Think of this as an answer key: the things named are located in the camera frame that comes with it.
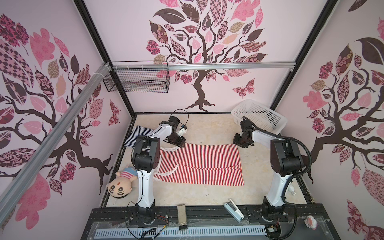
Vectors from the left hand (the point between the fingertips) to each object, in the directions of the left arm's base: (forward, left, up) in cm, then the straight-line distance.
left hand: (180, 145), depth 99 cm
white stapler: (-39, -29, +1) cm, 49 cm away
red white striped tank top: (-13, -17, -1) cm, 22 cm away
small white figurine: (-30, -63, +3) cm, 69 cm away
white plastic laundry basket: (+26, -63, +2) cm, 68 cm away
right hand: (+3, -39, +1) cm, 39 cm away
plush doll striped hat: (-29, +29, +6) cm, 41 cm away
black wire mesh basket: (+32, +23, +32) cm, 51 cm away
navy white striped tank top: (+12, +32, 0) cm, 34 cm away
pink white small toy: (-45, -64, +5) cm, 79 cm away
